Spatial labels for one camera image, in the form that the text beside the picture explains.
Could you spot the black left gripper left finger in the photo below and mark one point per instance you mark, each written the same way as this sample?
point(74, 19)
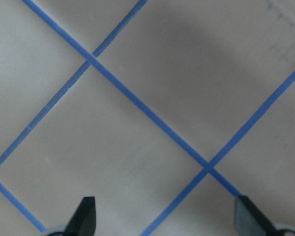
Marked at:
point(83, 221)

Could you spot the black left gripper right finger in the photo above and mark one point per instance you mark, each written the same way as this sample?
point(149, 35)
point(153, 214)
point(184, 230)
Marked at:
point(250, 221)

